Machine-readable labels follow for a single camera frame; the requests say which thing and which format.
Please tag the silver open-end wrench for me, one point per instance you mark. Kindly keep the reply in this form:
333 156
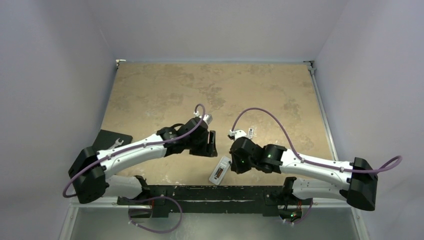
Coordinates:
118 142

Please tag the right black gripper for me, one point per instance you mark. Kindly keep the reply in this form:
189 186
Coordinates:
236 160

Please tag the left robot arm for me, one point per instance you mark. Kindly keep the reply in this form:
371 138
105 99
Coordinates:
93 172

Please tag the white remote control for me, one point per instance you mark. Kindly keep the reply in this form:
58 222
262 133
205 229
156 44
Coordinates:
220 170

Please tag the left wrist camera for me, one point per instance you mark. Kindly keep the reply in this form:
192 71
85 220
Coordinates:
207 118

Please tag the black foam block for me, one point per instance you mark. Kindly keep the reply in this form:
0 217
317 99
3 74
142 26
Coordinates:
106 138

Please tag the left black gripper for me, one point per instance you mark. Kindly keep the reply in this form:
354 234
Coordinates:
208 138

